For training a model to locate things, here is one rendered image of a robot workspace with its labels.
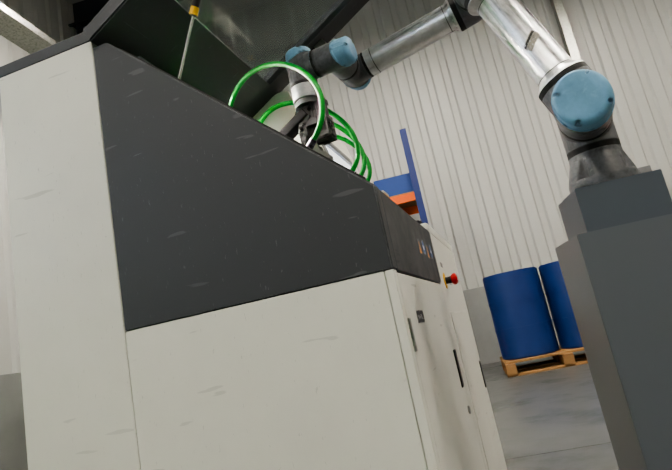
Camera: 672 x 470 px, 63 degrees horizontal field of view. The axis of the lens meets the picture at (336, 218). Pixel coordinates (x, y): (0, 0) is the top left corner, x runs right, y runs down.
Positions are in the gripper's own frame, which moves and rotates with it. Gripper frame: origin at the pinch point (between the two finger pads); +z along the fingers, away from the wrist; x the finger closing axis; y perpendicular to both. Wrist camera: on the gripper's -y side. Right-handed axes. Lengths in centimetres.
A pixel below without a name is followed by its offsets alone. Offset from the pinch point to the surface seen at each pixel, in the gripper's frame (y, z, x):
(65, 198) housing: -48, 0, -35
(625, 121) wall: 245, -166, 675
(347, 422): 7, 57, -35
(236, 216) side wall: -7.1, 15.0, -35.0
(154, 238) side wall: -26.4, 14.7, -35.0
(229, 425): -16, 54, -35
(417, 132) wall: -28, -226, 643
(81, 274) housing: -46, 18, -35
